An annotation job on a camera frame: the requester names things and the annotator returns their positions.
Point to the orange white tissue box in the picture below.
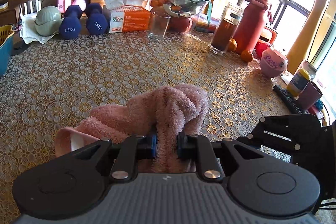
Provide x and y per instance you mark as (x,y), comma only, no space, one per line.
(126,15)

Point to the pale green ribbed pot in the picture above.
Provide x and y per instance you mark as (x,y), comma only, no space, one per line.
(48,21)

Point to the glass tea bottle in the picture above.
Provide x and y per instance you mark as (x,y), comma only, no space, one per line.
(225,29)

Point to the empty clear drinking glass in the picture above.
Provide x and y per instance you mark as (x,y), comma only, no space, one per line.
(158,25)

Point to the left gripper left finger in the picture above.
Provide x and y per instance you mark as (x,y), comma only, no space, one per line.
(118,162)

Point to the blue dumbbell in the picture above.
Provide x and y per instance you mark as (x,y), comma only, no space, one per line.
(70,27)
(96,23)

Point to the blue dumbbell right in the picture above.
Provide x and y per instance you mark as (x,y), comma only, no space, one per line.
(96,23)

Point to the lace tablecloth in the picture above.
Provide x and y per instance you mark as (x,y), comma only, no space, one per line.
(56,84)

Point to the red insulated water bottle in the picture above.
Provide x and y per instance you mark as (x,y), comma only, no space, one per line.
(251,25)

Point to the pink kettlebell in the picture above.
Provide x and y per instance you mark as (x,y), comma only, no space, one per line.
(81,3)

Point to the pink fluffy towel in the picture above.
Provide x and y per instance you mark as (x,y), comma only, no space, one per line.
(165,110)

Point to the tangerine near tea bottle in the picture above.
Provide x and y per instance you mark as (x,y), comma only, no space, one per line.
(232,45)

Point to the pink plastic cup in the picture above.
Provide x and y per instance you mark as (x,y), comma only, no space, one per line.
(310,95)

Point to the blue dumbbell left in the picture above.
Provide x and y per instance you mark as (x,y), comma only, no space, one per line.
(70,27)

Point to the pink Barbie cup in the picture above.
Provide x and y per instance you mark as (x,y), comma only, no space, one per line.
(273,63)

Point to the blue basin yellow strainer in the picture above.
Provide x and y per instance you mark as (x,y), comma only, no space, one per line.
(6,45)

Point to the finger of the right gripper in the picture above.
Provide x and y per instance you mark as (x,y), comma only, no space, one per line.
(284,125)
(273,141)

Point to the tangerine near red bottle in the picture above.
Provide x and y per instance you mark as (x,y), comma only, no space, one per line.
(246,56)

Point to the white cloth under pot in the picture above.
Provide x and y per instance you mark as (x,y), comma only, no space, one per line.
(28,32)

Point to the black remote control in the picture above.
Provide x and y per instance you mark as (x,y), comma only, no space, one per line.
(288,100)

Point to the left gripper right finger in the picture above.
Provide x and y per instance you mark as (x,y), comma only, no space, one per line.
(214,161)

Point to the glass fruit bowl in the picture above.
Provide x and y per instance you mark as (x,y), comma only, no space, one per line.
(184,14)

